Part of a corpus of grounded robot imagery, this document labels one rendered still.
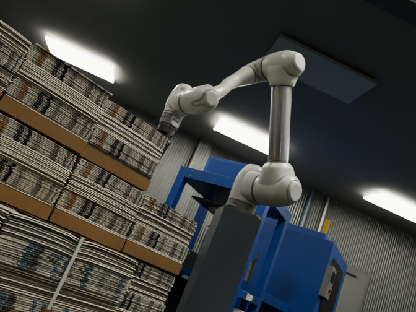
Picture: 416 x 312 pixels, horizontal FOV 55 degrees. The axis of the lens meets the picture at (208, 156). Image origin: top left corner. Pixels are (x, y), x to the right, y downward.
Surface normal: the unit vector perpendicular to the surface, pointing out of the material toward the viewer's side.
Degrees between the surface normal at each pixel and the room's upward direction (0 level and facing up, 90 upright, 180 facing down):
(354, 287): 90
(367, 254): 90
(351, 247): 90
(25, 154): 90
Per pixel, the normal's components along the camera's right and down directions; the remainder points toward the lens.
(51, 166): 0.66, 0.03
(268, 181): -0.70, -0.13
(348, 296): 0.20, -0.23
